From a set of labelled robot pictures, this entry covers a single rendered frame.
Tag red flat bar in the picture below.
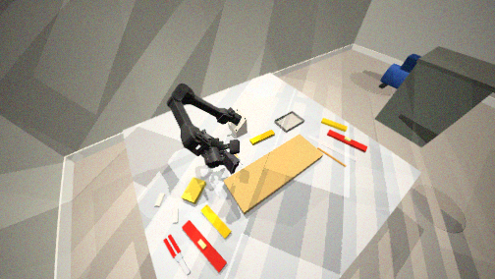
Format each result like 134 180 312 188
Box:
327 130 367 153
182 220 227 272

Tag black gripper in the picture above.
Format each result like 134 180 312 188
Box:
216 138 240 154

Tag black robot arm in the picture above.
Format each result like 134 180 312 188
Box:
167 84 242 169

